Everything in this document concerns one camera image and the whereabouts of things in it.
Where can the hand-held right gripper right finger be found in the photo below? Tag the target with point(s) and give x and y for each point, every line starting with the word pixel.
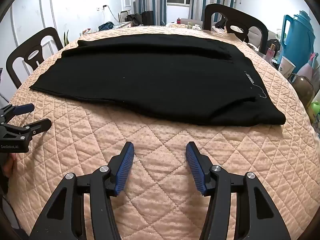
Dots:
pixel 197 170

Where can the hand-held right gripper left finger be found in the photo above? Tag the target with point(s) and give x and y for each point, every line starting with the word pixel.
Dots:
pixel 123 170

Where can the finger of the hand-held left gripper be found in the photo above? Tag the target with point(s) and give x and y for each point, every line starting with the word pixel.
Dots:
pixel 40 126
pixel 23 108

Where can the black pants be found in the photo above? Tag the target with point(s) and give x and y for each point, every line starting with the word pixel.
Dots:
pixel 150 80

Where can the person's left hand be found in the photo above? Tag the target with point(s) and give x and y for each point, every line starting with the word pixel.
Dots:
pixel 9 164

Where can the peach quilted blanket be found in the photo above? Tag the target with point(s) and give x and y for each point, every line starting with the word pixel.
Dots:
pixel 162 136

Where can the person's dark clothing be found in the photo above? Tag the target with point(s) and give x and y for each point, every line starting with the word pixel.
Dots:
pixel 7 217

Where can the dark wooden chair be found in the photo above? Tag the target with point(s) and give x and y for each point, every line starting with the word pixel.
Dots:
pixel 50 33
pixel 217 7

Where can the dark blue bag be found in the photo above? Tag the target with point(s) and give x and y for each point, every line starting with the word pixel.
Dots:
pixel 106 26

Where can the green plastic bottle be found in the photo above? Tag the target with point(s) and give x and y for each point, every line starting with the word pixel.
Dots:
pixel 314 111

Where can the brown glass jar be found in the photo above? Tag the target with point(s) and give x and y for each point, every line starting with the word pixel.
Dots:
pixel 303 87

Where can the white paper cup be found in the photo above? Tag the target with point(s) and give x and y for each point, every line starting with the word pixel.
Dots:
pixel 285 66

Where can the pink bottle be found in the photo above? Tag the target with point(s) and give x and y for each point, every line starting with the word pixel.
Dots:
pixel 270 53

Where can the dark handbag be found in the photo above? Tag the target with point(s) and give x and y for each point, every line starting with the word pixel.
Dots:
pixel 133 19

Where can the grey sofa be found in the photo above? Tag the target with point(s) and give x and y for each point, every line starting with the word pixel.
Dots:
pixel 256 33

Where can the tall black bag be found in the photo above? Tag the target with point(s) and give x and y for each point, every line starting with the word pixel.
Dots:
pixel 148 18

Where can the blue thermos jug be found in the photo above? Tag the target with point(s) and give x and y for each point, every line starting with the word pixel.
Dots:
pixel 297 37

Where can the wall power outlet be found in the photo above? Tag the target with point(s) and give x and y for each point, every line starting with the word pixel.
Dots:
pixel 102 7

